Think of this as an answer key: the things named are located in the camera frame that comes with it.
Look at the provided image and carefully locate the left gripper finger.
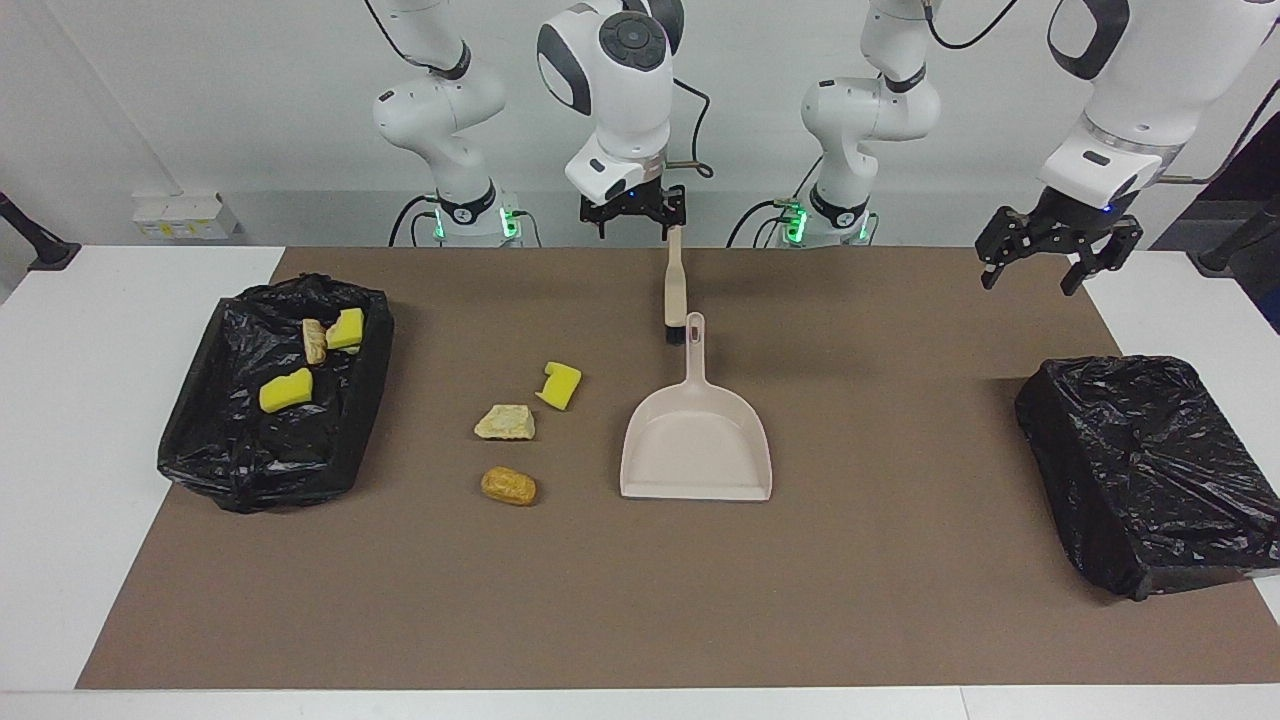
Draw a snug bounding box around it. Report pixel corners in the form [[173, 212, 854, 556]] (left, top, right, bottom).
[[1060, 222, 1144, 297], [975, 207, 1039, 291]]

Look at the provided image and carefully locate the beige hand brush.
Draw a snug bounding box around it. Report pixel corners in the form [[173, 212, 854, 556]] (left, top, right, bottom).
[[664, 226, 689, 346]]

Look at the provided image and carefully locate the notched yellow sponge piece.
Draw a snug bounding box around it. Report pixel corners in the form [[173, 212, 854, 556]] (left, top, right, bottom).
[[535, 361, 583, 412]]

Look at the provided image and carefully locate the pale bread chunk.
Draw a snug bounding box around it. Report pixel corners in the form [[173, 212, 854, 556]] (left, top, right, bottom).
[[473, 404, 537, 442]]

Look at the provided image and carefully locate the beige plastic dustpan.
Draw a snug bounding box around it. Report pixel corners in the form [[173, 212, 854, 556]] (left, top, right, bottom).
[[619, 312, 774, 502]]

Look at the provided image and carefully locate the wedge yellow sponge piece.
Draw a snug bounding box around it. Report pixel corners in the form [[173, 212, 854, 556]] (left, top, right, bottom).
[[325, 307, 366, 354]]

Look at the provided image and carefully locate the brown bread roll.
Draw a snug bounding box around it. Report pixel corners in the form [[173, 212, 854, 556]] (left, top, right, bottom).
[[480, 466, 538, 507]]

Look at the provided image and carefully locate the large yellow sponge piece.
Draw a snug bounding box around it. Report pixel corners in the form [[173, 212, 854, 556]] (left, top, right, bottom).
[[259, 367, 314, 414]]

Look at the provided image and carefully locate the black bag-lined bin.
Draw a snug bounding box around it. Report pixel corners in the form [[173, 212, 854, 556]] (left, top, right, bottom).
[[157, 273, 396, 514], [1014, 354, 1280, 602]]

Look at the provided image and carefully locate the black stand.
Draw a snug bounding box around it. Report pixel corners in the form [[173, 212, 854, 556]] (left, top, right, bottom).
[[1187, 195, 1280, 276], [0, 190, 82, 272]]

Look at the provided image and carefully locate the dark background object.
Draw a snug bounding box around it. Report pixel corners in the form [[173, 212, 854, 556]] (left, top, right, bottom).
[[1150, 85, 1280, 336]]

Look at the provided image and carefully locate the brown table mat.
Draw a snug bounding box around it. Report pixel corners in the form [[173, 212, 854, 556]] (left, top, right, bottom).
[[75, 247, 1280, 691]]

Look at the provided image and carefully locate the black base power cable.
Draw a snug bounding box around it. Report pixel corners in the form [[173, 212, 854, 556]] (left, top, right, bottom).
[[388, 193, 443, 248], [727, 158, 823, 248]]

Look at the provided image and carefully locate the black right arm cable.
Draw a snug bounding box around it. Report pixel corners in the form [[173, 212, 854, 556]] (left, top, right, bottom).
[[362, 0, 715, 181]]

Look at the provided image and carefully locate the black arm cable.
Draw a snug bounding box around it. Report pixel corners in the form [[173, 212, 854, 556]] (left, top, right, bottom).
[[362, 0, 715, 181], [925, 0, 1280, 186]]

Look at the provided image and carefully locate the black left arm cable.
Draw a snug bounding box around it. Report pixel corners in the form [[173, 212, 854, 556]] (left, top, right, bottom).
[[925, 0, 1280, 186]]

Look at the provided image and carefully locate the white wall socket box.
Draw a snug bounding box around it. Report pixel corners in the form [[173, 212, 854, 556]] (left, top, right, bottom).
[[132, 193, 241, 241]]

